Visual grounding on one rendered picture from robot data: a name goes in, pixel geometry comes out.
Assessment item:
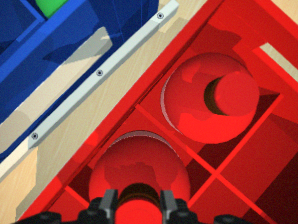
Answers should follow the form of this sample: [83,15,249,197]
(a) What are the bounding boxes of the red plastic crate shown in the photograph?
[18,0,298,224]

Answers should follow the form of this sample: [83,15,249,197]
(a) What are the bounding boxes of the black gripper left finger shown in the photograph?
[11,189,118,224]

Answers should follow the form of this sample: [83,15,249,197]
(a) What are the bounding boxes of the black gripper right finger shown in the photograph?
[160,190,253,224]

